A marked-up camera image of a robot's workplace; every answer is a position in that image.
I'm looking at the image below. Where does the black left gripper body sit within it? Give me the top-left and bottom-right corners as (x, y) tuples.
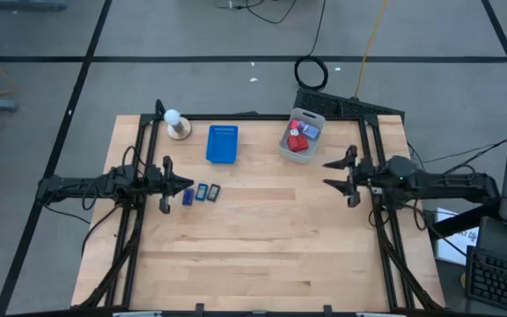
(146, 156), (180, 215)

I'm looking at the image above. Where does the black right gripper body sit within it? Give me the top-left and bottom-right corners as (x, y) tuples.
(344, 144), (376, 209)

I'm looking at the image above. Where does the red wall charger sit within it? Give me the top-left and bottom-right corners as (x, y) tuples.
(286, 133), (310, 154)

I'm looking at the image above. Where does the grey plastic storage bin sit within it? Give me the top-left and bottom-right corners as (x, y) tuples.
(277, 107), (327, 166)

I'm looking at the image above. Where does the white bulb wooden base lamp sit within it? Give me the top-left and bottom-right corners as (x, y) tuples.
(163, 108), (193, 142)

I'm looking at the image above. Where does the blue plastic slotted basket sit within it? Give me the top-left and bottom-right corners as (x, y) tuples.
(205, 124), (240, 166)

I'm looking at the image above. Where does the white paper sheet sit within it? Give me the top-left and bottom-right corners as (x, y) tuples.
(435, 207), (480, 267)

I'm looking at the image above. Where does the black computer keyboard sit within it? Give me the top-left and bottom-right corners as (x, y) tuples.
(464, 245), (507, 316)

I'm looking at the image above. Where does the black aluminium table frame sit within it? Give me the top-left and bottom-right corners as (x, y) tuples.
(75, 99), (446, 316)

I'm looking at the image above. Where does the black coiled cable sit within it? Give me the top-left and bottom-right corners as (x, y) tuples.
(293, 0), (330, 92)

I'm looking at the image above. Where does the yellow hanging cable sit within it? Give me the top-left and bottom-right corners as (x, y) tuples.
(353, 0), (389, 100)

